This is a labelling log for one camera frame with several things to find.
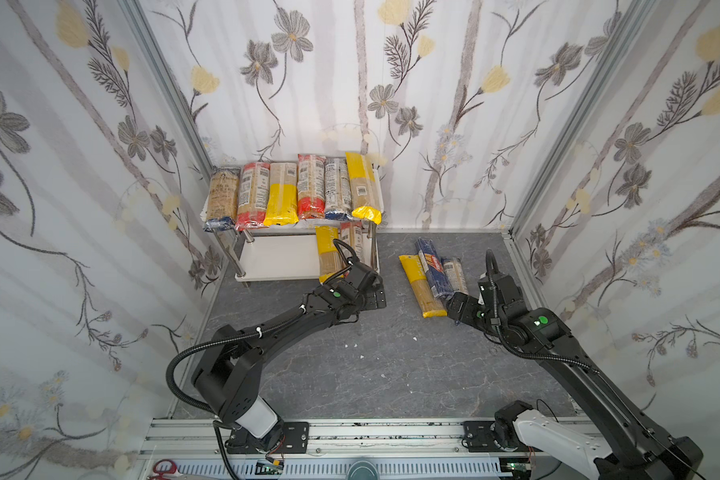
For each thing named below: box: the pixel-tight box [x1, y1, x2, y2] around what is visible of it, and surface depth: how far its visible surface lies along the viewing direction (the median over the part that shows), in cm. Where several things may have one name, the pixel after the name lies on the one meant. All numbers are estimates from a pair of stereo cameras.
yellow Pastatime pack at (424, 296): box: [398, 254, 447, 318], surface depth 103 cm
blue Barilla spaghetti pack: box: [416, 237, 454, 300], surface depth 106 cm
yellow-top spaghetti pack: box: [346, 152, 383, 225], surface depth 80 cm
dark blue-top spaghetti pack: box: [203, 167, 241, 232], surface depth 78 cm
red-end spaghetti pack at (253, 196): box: [236, 162, 271, 231], surface depth 78 cm
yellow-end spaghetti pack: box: [264, 162, 299, 226], surface depth 79 cm
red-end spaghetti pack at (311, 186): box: [297, 154, 326, 220], surface depth 81 cm
